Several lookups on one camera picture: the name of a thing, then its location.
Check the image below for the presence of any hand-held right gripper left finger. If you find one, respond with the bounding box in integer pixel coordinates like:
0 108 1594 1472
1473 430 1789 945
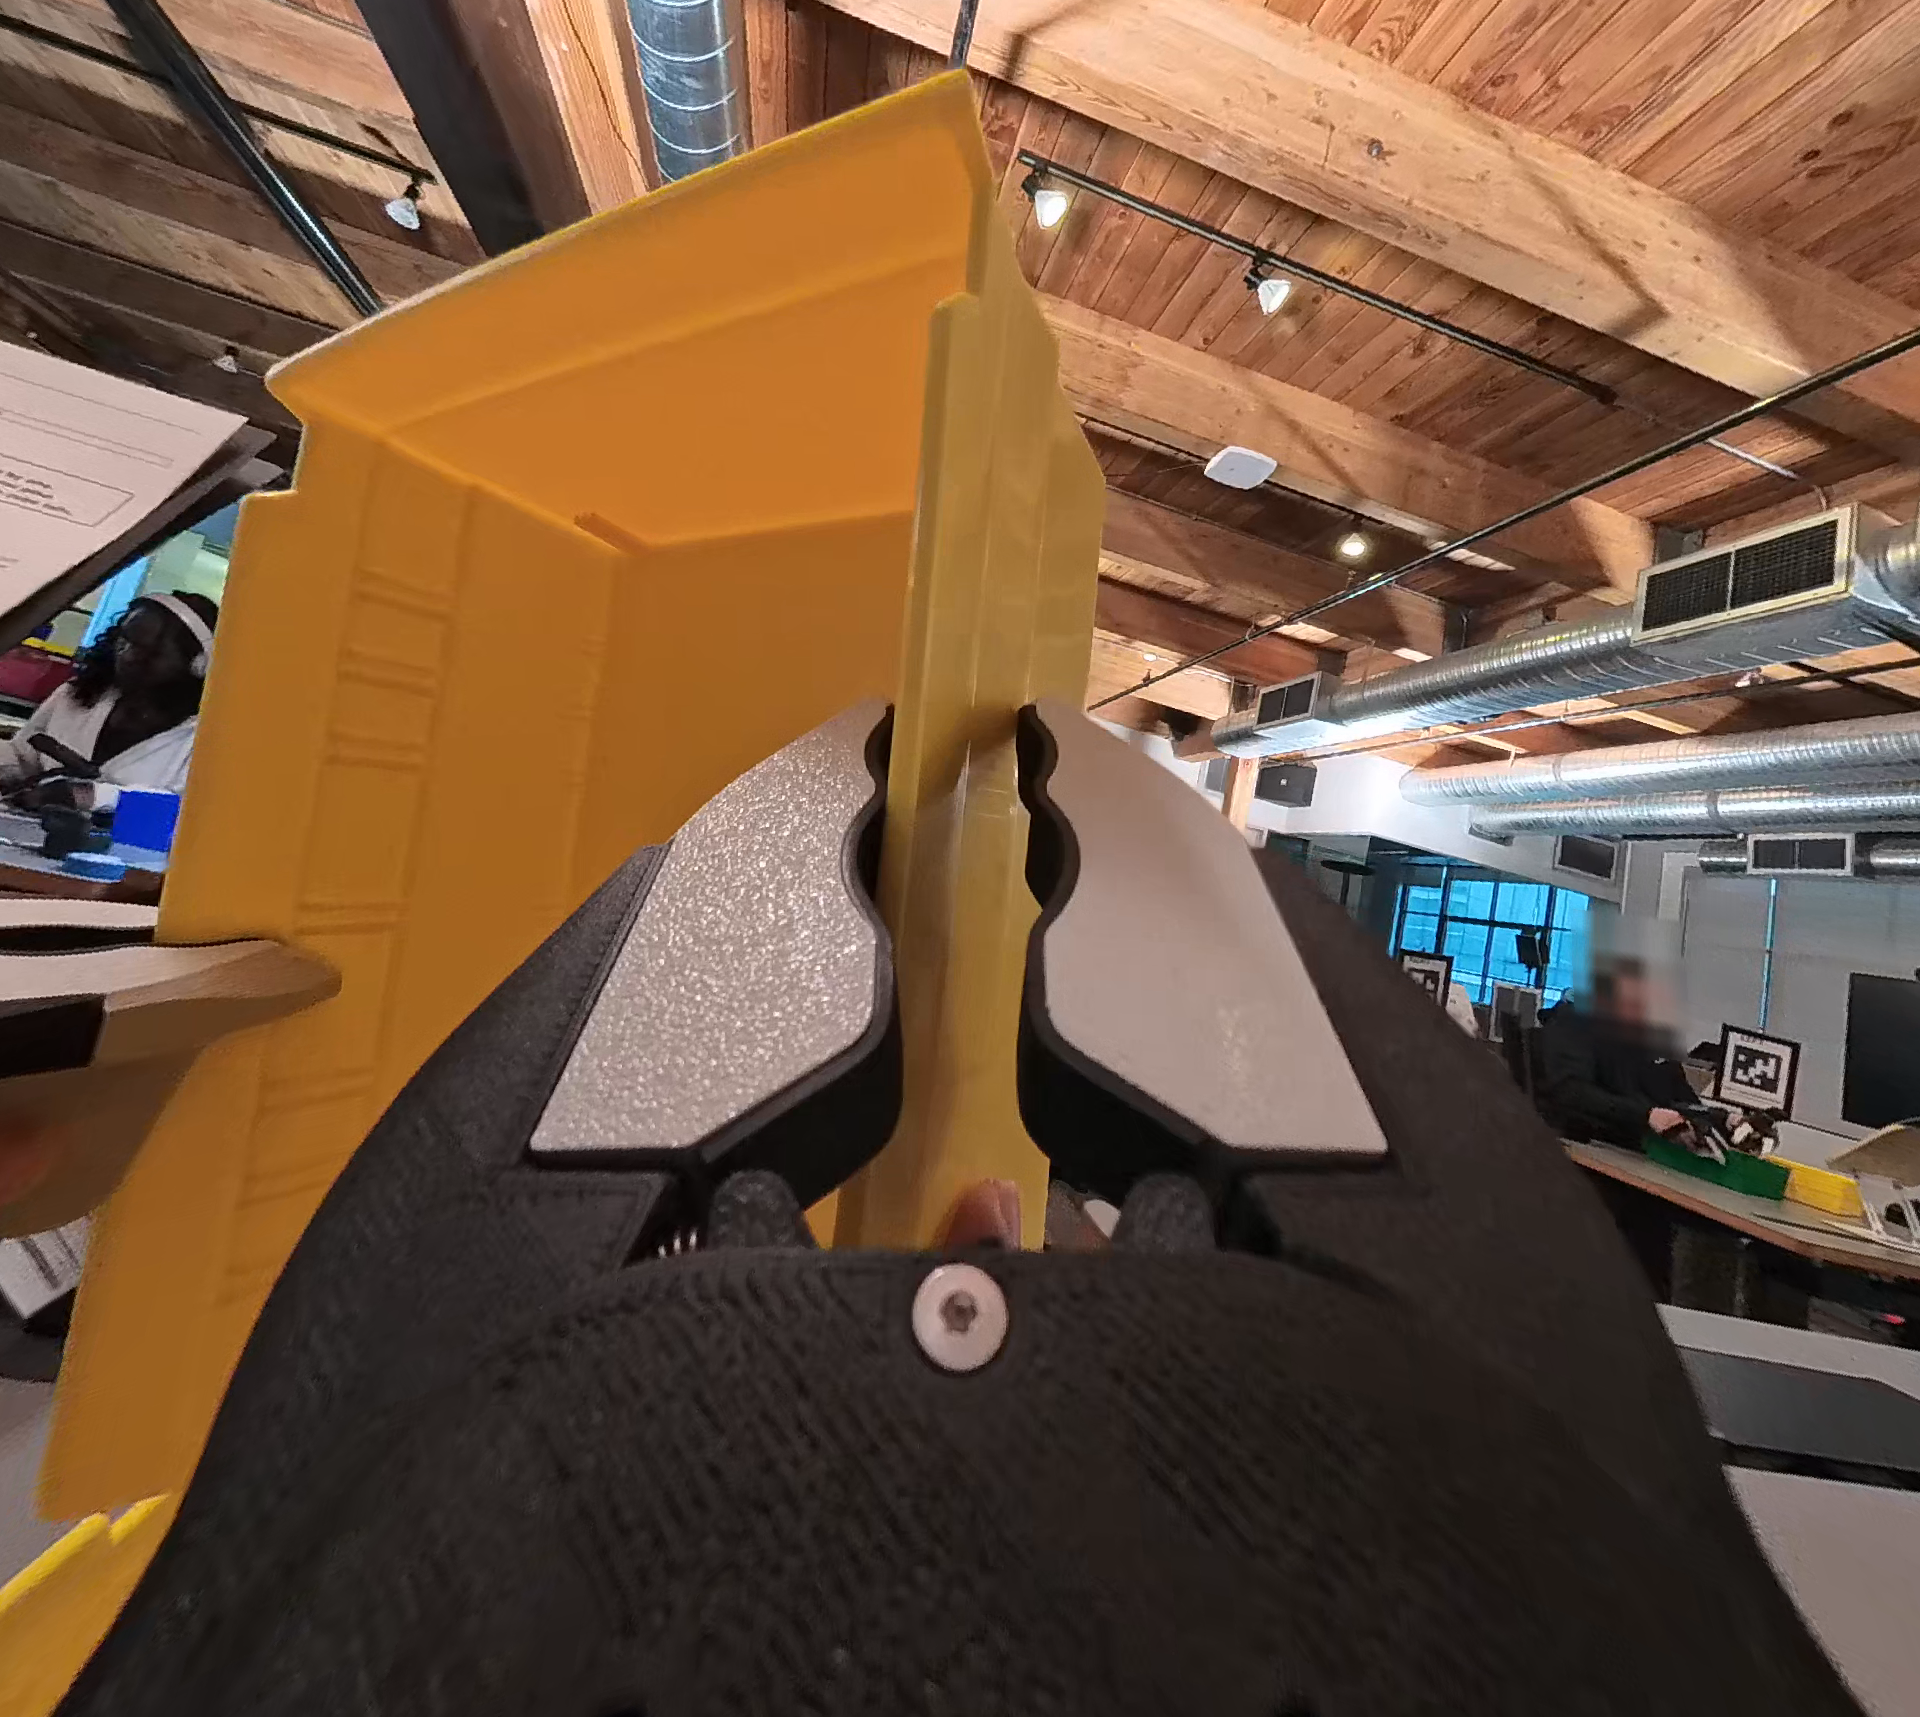
523 697 906 1213

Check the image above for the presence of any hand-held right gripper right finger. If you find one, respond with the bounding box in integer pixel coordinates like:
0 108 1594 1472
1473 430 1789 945
1014 694 1391 1196

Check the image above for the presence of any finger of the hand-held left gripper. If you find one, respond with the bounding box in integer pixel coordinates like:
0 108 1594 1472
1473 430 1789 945
0 896 162 957
0 941 341 1242

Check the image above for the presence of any green plastic box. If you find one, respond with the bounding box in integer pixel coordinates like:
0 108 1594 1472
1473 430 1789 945
1638 1128 1789 1204

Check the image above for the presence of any blue paned window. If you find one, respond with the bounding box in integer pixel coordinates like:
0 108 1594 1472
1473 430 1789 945
1391 880 1596 986

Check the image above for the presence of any white printed board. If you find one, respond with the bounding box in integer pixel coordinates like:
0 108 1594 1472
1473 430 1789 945
0 336 290 620

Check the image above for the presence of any wooden desk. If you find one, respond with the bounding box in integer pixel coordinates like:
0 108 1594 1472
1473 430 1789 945
1560 1136 1920 1285

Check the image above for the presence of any thin black ceiling conduit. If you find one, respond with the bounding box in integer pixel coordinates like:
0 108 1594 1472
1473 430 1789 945
1083 328 1920 717

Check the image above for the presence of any black monitor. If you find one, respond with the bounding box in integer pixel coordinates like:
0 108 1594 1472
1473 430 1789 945
1840 971 1920 1135

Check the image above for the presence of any pale laptop stand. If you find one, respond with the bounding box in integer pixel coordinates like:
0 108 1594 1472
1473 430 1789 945
1825 1121 1920 1248

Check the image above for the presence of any long spiral metal duct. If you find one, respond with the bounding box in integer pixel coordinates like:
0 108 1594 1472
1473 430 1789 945
1398 708 1920 810

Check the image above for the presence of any metal duct with vent grilles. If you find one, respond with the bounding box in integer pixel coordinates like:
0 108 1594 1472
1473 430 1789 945
1212 498 1920 762

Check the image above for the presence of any black track light rail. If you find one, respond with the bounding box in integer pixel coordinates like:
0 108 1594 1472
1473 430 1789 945
1015 154 1621 408

